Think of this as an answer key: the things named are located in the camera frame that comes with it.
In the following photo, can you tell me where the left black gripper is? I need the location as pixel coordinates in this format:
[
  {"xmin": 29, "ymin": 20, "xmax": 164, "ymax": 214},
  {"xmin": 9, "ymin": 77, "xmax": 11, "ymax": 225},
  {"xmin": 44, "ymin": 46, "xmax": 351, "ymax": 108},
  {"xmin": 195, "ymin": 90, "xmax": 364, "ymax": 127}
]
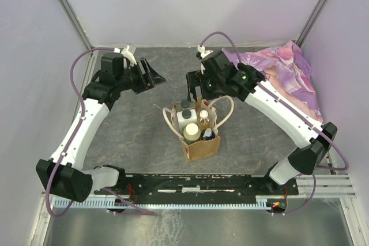
[{"xmin": 116, "ymin": 58, "xmax": 167, "ymax": 94}]

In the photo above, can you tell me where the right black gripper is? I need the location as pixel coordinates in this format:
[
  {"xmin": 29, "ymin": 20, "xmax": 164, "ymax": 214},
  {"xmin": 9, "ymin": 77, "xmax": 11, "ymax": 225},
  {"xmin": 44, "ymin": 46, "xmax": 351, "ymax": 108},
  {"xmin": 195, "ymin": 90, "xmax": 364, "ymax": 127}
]
[{"xmin": 186, "ymin": 70, "xmax": 227, "ymax": 104}]

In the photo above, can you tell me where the clear bottle dark cap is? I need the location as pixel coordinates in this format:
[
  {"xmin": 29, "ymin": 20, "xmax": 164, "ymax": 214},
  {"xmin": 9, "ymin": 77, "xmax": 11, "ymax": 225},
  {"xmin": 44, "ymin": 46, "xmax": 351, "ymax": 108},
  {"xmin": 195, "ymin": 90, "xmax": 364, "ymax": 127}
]
[{"xmin": 177, "ymin": 99, "xmax": 191, "ymax": 112}]

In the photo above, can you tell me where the white square bottle grey cap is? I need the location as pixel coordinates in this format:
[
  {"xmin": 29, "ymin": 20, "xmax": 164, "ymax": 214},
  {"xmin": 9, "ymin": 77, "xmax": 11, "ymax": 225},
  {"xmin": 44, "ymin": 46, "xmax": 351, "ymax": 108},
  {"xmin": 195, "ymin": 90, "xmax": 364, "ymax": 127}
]
[{"xmin": 176, "ymin": 109, "xmax": 198, "ymax": 133}]

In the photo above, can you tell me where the amber bottle white cap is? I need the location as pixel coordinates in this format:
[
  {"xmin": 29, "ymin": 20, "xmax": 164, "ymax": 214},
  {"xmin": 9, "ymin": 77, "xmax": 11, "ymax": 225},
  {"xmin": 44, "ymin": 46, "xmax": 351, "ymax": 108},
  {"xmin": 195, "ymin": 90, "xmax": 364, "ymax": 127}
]
[{"xmin": 198, "ymin": 109, "xmax": 210, "ymax": 131}]

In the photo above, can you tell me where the purple pink patterned cloth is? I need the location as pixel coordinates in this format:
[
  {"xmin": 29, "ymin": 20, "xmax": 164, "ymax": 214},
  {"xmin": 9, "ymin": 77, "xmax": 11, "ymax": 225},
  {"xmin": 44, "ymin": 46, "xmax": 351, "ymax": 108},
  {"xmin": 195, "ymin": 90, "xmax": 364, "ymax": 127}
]
[{"xmin": 223, "ymin": 41, "xmax": 323, "ymax": 122}]

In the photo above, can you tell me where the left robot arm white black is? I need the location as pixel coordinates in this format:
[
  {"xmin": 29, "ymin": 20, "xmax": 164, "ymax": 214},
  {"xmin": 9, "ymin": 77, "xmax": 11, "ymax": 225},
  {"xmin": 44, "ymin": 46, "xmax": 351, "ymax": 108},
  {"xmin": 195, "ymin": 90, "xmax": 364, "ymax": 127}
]
[{"xmin": 36, "ymin": 50, "xmax": 166, "ymax": 202}]

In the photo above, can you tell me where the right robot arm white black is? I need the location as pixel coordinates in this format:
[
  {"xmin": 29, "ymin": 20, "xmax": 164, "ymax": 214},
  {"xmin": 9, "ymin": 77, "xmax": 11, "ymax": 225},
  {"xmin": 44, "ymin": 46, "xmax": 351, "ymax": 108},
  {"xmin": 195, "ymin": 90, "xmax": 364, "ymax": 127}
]
[{"xmin": 186, "ymin": 47, "xmax": 337, "ymax": 195}]

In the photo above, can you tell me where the cream lid green jar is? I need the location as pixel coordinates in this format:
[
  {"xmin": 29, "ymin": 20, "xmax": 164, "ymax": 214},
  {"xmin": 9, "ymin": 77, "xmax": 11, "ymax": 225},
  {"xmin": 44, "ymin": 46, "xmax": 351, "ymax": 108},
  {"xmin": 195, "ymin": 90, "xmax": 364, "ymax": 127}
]
[{"xmin": 183, "ymin": 123, "xmax": 201, "ymax": 145}]

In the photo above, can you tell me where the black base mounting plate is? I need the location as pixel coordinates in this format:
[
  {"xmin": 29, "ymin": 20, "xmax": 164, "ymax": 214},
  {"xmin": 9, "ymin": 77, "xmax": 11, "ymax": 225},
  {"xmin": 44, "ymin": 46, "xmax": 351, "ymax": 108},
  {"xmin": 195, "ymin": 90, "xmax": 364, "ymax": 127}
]
[{"xmin": 110, "ymin": 173, "xmax": 299, "ymax": 203}]

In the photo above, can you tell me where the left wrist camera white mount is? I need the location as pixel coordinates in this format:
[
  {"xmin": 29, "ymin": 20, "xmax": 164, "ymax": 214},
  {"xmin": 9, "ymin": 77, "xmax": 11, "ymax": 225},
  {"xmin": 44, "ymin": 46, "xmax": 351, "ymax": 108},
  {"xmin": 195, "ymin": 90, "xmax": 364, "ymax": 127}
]
[{"xmin": 114, "ymin": 44, "xmax": 137, "ymax": 69}]

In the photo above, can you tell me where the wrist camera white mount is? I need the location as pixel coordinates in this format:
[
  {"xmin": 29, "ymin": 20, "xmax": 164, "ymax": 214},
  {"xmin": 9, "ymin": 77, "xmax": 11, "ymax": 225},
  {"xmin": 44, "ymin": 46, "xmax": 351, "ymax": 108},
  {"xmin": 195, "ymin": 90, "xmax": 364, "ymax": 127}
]
[
  {"xmin": 196, "ymin": 46, "xmax": 213, "ymax": 74},
  {"xmin": 114, "ymin": 44, "xmax": 137, "ymax": 69}
]

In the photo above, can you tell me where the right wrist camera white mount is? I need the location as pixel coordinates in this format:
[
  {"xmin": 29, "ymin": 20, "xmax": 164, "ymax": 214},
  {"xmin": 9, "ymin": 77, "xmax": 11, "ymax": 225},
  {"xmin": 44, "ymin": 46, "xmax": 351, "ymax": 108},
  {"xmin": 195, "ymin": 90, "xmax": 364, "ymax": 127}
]
[{"xmin": 196, "ymin": 46, "xmax": 213, "ymax": 74}]

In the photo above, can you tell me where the light blue slotted cable duct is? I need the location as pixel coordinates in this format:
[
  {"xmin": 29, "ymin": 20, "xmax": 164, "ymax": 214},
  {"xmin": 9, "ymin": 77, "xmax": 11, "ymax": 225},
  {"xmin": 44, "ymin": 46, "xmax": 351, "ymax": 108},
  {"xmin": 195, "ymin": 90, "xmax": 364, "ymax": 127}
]
[{"xmin": 54, "ymin": 195, "xmax": 286, "ymax": 209}]

